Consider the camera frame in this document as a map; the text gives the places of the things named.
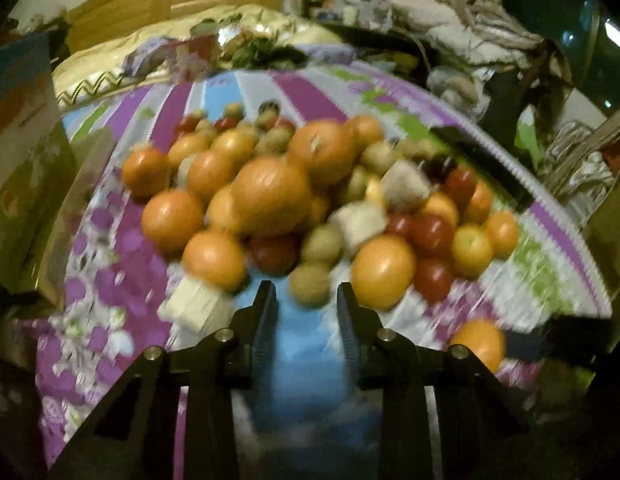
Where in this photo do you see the purple floral striped bed sheet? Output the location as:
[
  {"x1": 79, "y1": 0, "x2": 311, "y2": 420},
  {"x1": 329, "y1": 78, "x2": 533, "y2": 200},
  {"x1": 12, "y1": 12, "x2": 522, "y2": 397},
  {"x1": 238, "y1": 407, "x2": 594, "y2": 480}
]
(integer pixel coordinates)
[{"x1": 35, "y1": 62, "x2": 613, "y2": 480}]

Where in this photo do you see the woven basket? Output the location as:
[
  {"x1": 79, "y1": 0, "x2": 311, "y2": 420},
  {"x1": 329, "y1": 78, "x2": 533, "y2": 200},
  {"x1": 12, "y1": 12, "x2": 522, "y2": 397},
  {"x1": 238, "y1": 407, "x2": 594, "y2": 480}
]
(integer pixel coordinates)
[{"x1": 544, "y1": 105, "x2": 620, "y2": 201}]

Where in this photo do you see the greenish brown longan fruit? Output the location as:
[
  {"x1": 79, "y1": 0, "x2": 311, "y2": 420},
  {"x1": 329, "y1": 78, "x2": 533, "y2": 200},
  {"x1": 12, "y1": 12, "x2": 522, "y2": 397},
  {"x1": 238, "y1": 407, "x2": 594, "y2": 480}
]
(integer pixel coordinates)
[{"x1": 289, "y1": 262, "x2": 333, "y2": 309}]

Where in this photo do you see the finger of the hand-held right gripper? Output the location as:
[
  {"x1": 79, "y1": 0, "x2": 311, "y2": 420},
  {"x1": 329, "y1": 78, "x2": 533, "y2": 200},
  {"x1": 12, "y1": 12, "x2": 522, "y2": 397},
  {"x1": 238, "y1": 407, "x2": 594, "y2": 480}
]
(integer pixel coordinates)
[{"x1": 504, "y1": 316, "x2": 615, "y2": 367}]

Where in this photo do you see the green leafy vegetable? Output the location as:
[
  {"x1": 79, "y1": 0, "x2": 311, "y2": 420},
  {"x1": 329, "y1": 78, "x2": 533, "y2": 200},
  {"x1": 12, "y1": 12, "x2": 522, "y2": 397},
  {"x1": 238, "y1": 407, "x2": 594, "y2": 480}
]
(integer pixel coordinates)
[{"x1": 230, "y1": 37, "x2": 311, "y2": 71}]

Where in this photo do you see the green printed cardboard box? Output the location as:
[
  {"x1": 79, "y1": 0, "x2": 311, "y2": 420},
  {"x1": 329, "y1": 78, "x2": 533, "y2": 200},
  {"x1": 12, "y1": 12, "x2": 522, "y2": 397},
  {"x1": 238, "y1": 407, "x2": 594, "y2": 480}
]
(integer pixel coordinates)
[{"x1": 0, "y1": 32, "x2": 118, "y2": 306}]

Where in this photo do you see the yellow satin quilt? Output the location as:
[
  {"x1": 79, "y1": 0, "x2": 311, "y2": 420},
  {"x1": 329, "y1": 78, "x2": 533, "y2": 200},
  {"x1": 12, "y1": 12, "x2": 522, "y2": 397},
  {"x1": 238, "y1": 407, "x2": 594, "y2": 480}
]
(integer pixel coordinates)
[{"x1": 52, "y1": 5, "x2": 341, "y2": 108}]

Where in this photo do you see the pile of oranges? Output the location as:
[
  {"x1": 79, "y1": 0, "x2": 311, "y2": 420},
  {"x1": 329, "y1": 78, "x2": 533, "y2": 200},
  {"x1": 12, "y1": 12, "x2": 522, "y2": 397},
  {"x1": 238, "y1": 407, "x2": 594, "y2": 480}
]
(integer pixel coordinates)
[{"x1": 121, "y1": 114, "x2": 520, "y2": 313}]

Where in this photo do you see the green plastic bag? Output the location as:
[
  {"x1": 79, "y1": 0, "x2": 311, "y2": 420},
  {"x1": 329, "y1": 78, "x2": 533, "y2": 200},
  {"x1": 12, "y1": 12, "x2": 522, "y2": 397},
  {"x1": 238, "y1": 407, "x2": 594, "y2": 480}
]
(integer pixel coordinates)
[{"x1": 514, "y1": 110, "x2": 545, "y2": 171}]

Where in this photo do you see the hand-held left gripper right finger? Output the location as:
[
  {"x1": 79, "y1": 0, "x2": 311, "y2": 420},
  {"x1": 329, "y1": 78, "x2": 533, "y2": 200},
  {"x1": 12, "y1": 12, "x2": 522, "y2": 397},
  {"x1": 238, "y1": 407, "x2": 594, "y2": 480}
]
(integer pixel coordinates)
[{"x1": 337, "y1": 281, "x2": 560, "y2": 480}]

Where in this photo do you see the olive cardboard box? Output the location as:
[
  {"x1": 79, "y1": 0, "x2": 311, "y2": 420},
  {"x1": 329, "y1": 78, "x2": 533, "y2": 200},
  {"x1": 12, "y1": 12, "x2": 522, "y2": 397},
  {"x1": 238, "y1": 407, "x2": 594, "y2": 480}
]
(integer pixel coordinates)
[{"x1": 582, "y1": 170, "x2": 620, "y2": 301}]

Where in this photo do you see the pile of clothes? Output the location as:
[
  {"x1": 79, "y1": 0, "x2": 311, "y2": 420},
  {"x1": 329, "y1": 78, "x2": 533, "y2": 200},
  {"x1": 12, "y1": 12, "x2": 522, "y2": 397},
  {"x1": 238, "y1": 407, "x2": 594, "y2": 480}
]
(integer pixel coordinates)
[{"x1": 390, "y1": 0, "x2": 555, "y2": 91}]

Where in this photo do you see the clear plastic snack packet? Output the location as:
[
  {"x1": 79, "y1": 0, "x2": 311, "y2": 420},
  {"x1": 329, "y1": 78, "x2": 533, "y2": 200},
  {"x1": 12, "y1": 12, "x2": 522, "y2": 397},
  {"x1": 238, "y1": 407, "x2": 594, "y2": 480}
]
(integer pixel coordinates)
[{"x1": 122, "y1": 37, "x2": 165, "y2": 76}]

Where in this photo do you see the round orange fruit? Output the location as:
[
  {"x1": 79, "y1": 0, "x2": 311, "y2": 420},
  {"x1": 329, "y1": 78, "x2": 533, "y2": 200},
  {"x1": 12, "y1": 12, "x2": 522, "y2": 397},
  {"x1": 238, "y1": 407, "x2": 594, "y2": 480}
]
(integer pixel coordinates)
[{"x1": 449, "y1": 319, "x2": 506, "y2": 375}]

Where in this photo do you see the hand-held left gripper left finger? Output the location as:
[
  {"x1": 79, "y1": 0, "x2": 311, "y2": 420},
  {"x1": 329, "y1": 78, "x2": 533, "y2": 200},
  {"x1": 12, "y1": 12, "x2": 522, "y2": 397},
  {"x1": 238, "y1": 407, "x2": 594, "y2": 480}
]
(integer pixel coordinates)
[{"x1": 47, "y1": 280, "x2": 279, "y2": 480}]

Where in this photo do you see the group of small brown longans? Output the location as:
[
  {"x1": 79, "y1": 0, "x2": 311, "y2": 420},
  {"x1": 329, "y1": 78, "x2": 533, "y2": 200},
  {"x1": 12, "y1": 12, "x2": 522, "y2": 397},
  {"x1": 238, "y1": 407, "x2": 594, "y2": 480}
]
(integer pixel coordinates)
[{"x1": 190, "y1": 102, "x2": 441, "y2": 268}]

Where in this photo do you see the lilac cloth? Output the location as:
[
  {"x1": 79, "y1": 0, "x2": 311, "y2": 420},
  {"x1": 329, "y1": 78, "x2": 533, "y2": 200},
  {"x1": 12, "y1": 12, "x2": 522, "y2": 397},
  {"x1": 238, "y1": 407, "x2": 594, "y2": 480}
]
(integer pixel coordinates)
[{"x1": 310, "y1": 42, "x2": 355, "y2": 66}]

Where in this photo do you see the group of red cherry tomatoes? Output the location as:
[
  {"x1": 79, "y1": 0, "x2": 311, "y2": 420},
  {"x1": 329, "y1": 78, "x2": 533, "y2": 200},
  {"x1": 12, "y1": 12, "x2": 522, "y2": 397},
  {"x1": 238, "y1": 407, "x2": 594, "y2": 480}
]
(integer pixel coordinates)
[{"x1": 172, "y1": 115, "x2": 478, "y2": 303}]

